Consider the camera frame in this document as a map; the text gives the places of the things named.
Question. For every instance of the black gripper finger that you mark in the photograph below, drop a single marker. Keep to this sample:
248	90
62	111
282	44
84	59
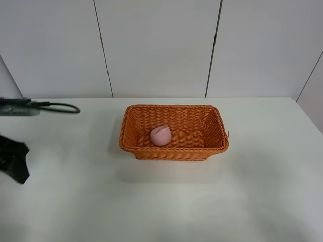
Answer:
13	159

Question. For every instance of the pink peach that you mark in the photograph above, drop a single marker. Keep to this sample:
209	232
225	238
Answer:
160	136

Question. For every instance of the orange wicker basket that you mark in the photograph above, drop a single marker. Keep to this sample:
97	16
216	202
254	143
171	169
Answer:
197	132

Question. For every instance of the grey camera box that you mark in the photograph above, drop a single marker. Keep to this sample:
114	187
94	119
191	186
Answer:
17	107

